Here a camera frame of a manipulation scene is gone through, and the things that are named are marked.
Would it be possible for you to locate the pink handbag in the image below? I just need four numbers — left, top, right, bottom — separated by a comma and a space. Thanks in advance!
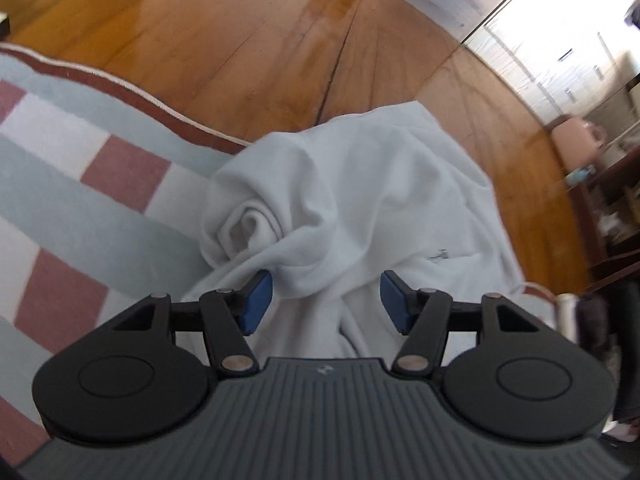
551, 117, 608, 172

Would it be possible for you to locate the white sweatshirt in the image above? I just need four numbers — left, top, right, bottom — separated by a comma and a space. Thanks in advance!
189, 102, 528, 361

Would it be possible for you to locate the blue spray bottle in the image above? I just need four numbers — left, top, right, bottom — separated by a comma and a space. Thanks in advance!
565, 165, 597, 188

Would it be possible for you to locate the white drawer cabinet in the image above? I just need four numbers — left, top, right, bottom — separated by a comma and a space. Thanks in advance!
465, 0, 639, 125

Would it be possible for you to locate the dark wooden desk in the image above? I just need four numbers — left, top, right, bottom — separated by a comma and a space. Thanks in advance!
568, 148, 639, 292

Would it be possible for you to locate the striped floor rug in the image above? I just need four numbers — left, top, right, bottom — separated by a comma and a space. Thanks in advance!
1, 44, 243, 465

